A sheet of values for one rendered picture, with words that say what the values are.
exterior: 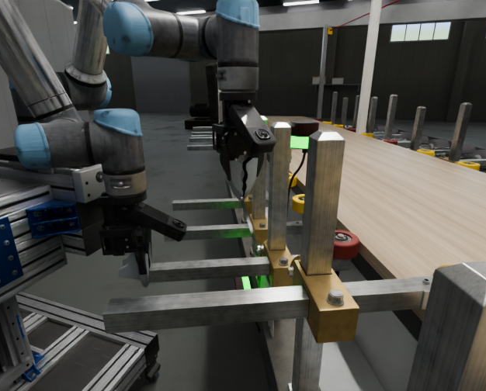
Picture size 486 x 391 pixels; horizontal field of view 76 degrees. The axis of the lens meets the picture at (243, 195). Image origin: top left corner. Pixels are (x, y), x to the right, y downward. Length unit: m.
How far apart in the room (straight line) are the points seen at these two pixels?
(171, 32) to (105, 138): 0.21
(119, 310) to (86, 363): 1.07
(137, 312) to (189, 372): 1.23
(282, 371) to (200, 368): 0.98
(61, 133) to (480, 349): 0.57
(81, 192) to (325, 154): 0.75
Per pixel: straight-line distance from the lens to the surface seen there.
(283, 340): 0.75
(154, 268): 0.69
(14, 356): 1.35
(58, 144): 0.59
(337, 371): 0.83
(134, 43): 0.57
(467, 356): 0.22
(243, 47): 0.59
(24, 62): 0.72
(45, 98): 0.71
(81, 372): 1.47
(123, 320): 0.44
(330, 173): 0.41
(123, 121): 0.58
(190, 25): 0.64
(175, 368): 1.66
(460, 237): 0.85
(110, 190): 0.61
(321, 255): 0.45
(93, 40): 1.05
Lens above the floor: 1.22
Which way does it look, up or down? 19 degrees down
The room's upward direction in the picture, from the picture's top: straight up
